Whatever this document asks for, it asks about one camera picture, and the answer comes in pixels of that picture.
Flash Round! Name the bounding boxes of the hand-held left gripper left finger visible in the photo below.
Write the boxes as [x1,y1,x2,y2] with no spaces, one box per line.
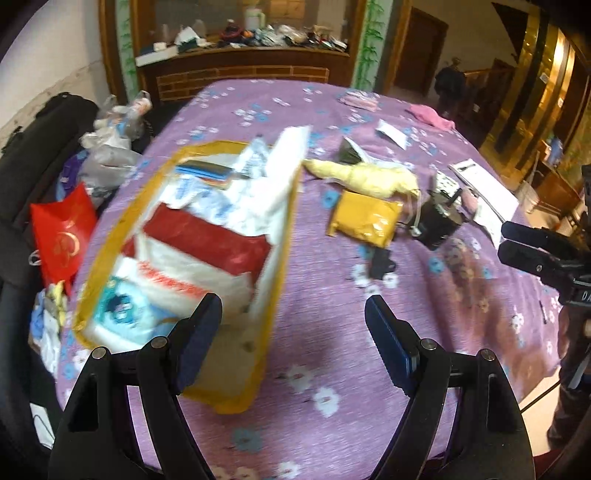
[48,292,223,480]

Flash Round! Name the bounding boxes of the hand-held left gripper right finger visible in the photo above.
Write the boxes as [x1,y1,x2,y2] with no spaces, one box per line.
[364,295,532,480]

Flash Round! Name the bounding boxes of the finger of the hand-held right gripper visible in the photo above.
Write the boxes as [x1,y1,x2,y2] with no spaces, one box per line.
[497,240,580,289]
[501,220,583,259]

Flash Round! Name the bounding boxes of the white box with yellow tape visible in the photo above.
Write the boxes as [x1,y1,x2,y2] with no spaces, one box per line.
[71,137,306,416]

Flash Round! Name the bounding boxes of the teal cartoon tissue pack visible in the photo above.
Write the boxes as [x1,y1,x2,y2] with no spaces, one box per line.
[85,272,188,355]

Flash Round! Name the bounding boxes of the red and white packet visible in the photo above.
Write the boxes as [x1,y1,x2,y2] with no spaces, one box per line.
[121,202,274,305]

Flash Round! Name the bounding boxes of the small white desiccant packet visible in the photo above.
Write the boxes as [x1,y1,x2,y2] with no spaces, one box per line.
[232,137,274,182]

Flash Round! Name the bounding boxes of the white sheet of paper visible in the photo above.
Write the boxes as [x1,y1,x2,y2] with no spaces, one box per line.
[447,158,521,247]

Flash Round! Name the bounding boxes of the black binder clip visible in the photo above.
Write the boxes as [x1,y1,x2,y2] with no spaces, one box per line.
[368,249,399,281]

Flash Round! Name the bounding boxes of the purple floral tablecloth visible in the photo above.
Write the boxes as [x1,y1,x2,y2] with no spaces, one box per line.
[54,80,565,480]

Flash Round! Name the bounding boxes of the black cylindrical device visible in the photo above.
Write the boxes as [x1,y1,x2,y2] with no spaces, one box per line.
[409,198,464,251]

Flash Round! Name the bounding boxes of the white card with black pattern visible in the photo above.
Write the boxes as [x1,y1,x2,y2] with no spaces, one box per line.
[433,170,463,198]

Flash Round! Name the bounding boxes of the yellow foil packet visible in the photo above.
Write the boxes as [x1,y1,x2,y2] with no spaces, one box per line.
[326,190,404,251]

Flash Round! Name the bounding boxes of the golden glass display cabinet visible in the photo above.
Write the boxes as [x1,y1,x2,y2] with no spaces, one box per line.
[479,14,591,215]

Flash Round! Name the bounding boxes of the pink cloth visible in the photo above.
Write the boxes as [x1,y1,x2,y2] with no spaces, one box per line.
[406,104,456,133]

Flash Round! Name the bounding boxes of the yellow towel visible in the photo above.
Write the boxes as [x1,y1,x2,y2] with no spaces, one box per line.
[302,158,421,200]

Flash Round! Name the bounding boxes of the red gift bag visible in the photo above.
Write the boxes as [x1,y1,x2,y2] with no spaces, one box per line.
[29,181,99,283]

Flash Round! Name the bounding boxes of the white sachet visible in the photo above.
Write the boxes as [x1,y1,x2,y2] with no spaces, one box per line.
[375,119,410,150]

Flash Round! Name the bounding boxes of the small dark packet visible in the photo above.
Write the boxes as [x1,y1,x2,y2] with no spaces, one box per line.
[338,136,366,165]

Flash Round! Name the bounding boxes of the pile of plastic bags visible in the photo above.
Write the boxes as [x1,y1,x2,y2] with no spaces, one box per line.
[76,90,154,208]

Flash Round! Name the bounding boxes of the pink packets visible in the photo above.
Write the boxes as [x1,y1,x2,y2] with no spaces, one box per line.
[338,90,385,112]

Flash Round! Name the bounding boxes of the black bag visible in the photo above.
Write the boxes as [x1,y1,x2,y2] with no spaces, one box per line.
[0,91,101,155]

